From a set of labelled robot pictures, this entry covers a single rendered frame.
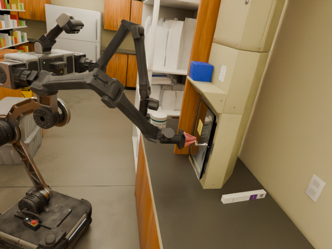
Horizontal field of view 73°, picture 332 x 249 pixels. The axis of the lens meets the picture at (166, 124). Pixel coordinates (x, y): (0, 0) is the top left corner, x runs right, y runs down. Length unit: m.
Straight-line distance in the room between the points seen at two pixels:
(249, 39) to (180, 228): 0.89
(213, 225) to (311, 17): 1.14
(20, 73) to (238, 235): 1.25
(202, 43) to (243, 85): 0.41
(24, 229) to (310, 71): 2.14
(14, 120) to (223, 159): 1.48
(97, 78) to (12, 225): 1.53
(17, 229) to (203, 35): 1.88
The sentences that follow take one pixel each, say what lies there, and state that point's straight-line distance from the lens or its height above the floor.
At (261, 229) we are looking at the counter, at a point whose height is 0.94.
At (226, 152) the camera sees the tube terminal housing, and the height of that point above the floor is 1.19.
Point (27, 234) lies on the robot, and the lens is 2.10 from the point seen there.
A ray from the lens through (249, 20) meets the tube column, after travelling 1.10.
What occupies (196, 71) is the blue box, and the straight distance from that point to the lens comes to 1.25.
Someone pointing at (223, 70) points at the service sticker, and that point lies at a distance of 1.18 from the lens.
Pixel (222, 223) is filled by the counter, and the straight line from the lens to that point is 1.22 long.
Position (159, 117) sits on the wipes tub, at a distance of 1.80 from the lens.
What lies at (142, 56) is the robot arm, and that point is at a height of 1.57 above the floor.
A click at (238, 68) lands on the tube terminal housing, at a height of 1.63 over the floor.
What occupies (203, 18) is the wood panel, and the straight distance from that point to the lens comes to 1.40.
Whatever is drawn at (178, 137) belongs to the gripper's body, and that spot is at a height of 1.22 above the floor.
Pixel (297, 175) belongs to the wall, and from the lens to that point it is 1.40.
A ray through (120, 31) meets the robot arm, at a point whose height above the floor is 1.69.
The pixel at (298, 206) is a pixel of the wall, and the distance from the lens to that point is 1.42.
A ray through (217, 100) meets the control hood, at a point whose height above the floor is 1.48.
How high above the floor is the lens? 1.77
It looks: 24 degrees down
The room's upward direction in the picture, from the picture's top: 8 degrees clockwise
